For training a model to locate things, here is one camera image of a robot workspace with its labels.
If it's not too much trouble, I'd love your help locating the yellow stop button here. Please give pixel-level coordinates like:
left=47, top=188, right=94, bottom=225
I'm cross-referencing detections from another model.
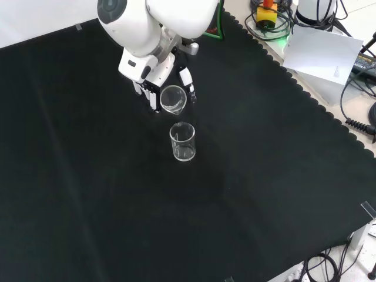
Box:
left=256, top=0, right=278, bottom=31

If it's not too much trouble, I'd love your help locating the black floor cable bundle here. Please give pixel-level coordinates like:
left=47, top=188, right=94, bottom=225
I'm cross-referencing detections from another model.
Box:
left=301, top=237, right=376, bottom=282

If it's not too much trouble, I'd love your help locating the black bench cloth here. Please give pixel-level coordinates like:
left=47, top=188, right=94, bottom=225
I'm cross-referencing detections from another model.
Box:
left=0, top=7, right=376, bottom=282

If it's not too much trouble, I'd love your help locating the dark green looped cable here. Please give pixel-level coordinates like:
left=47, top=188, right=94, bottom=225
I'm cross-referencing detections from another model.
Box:
left=244, top=2, right=295, bottom=41

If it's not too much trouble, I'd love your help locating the bright green arm cable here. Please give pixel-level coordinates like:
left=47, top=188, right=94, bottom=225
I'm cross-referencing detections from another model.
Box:
left=202, top=0, right=224, bottom=41

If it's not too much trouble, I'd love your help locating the black box with yellow label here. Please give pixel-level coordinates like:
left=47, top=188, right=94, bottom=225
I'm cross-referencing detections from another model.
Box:
left=351, top=52, right=376, bottom=75

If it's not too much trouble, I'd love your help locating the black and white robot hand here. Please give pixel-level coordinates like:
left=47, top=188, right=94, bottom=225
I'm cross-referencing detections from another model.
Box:
left=117, top=48, right=197, bottom=114

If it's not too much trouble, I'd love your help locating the wide glass beaker with scale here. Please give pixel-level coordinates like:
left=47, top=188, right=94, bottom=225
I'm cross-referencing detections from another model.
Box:
left=159, top=85, right=188, bottom=116

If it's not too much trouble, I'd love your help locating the black tripod leg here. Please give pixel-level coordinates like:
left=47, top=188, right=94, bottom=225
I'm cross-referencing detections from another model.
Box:
left=360, top=31, right=376, bottom=56

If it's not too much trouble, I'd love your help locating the tall narrow glass beaker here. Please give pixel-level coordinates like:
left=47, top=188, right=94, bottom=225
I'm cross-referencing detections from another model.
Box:
left=169, top=122, right=196, bottom=162

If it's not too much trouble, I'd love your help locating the black coiled cable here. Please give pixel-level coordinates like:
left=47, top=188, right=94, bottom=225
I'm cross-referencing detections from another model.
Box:
left=340, top=75, right=376, bottom=135

